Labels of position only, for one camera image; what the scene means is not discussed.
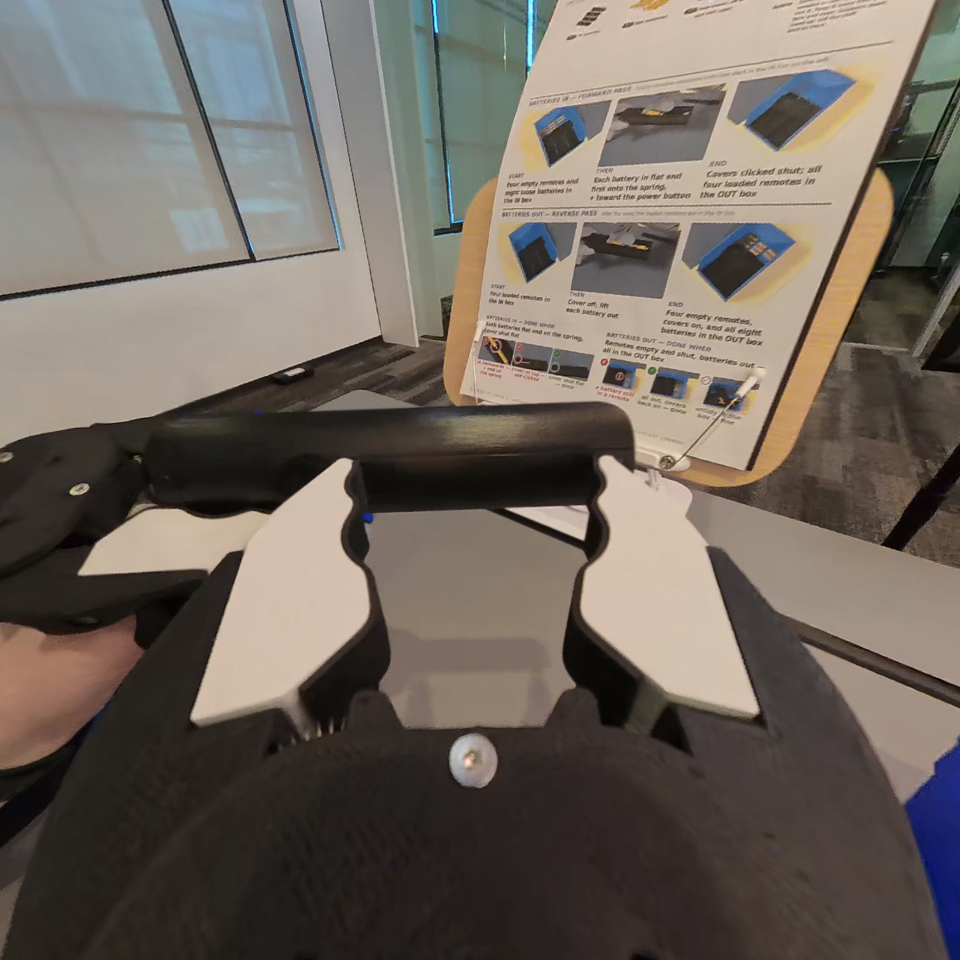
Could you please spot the blue plastic bin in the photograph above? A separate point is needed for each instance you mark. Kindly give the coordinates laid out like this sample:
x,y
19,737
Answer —
x,y
938,855

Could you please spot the large window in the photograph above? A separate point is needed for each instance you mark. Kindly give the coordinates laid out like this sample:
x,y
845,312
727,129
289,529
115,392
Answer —
x,y
135,135

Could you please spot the person's left hand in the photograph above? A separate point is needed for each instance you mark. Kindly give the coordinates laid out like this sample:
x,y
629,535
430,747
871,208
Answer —
x,y
60,698

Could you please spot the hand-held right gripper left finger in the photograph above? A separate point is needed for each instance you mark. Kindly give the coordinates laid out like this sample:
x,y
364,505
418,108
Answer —
x,y
293,615

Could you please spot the white sign stand base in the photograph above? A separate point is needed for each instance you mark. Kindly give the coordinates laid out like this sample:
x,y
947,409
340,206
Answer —
x,y
668,465

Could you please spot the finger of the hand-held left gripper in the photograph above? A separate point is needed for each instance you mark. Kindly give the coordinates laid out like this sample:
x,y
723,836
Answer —
x,y
180,540

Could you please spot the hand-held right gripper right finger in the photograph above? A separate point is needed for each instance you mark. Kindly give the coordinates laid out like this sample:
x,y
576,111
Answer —
x,y
660,615

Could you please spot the printed instruction poster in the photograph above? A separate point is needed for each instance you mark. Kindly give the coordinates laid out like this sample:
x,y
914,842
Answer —
x,y
690,210

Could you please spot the black remote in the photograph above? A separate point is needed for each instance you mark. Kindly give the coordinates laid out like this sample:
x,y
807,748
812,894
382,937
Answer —
x,y
450,443

